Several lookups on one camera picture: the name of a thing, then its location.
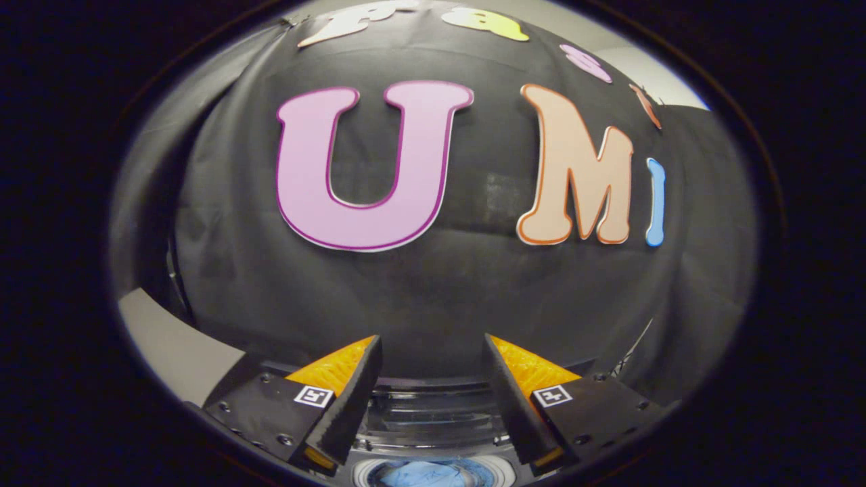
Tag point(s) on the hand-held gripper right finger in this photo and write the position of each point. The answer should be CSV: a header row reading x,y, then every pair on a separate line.
x,y
514,399

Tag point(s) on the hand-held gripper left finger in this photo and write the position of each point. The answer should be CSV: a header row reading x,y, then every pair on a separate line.
x,y
352,399

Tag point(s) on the grey washing machine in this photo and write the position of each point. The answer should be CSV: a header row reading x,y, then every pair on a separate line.
x,y
504,467

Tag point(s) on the light blue shirt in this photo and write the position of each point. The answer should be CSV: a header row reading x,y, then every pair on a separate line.
x,y
426,475

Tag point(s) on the black light stand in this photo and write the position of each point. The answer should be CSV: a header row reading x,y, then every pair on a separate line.
x,y
636,345

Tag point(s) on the dark cabinet with beige door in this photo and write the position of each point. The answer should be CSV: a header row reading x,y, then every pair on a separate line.
x,y
176,345

